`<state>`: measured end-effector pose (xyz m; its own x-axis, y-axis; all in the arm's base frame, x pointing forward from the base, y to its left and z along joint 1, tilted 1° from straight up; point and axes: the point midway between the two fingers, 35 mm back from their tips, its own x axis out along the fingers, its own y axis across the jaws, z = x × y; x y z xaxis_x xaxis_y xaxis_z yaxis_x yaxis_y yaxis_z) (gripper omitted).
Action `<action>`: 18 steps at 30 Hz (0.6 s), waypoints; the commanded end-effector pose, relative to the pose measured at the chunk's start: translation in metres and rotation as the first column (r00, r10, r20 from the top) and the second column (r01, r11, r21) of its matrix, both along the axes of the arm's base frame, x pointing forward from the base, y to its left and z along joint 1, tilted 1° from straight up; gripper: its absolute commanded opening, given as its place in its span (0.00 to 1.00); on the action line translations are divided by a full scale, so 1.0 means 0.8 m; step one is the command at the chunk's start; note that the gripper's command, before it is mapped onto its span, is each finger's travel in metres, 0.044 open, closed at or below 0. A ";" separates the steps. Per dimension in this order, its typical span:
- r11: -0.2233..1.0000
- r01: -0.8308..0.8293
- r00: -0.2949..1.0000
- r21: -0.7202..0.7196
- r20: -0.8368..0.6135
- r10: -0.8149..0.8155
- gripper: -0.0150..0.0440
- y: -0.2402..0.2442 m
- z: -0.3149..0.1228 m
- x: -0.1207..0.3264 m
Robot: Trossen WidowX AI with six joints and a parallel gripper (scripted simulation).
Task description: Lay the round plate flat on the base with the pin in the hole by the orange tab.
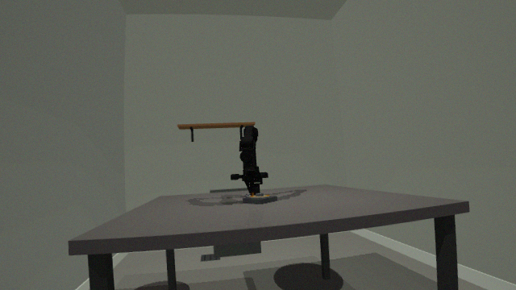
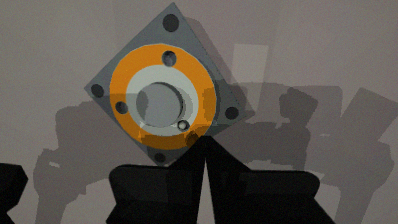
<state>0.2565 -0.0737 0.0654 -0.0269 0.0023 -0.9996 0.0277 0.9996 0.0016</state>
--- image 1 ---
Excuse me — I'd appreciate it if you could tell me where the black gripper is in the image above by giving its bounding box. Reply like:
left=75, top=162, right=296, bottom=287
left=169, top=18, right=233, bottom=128
left=231, top=162, right=268, bottom=193

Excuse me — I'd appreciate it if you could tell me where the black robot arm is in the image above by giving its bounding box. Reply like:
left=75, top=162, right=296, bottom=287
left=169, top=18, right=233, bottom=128
left=239, top=126, right=263, bottom=195

